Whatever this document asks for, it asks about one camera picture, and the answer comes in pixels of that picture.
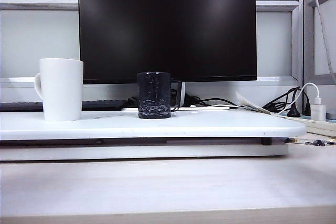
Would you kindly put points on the black round power plug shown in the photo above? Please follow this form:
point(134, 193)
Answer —
point(294, 112)

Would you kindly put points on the white desk riser base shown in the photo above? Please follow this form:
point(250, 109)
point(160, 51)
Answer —
point(157, 151)

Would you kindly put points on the black computer monitor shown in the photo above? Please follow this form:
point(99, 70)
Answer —
point(168, 24)

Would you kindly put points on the grey side partition frame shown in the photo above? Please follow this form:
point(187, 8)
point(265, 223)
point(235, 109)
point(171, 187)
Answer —
point(311, 37)

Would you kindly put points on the white desk riser board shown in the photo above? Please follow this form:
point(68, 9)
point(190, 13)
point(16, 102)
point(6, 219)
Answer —
point(183, 125)

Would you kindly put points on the white ceramic mug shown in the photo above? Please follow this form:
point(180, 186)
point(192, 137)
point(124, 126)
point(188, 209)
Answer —
point(63, 90)

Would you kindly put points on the black textured cup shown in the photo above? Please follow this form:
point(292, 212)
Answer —
point(154, 95)

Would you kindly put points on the small grey box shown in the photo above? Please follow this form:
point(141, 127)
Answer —
point(331, 115)

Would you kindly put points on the stack of paper booklets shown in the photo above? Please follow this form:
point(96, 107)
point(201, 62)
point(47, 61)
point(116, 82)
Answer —
point(251, 106)

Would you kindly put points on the black rubber riser foot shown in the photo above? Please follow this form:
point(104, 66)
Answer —
point(266, 141)

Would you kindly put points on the white power strip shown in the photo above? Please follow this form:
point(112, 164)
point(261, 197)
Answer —
point(320, 127)

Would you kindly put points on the white usb charger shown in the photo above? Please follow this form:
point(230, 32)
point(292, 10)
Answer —
point(319, 112)

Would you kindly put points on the black slim power plug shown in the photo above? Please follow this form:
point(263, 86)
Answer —
point(307, 108)

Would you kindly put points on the grey rear partition frame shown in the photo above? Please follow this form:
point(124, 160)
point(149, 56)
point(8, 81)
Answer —
point(275, 5)

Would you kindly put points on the black keyboard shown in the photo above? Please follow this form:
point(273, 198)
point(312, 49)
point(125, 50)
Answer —
point(105, 104)

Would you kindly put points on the small black connector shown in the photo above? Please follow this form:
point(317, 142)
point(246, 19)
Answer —
point(319, 142)

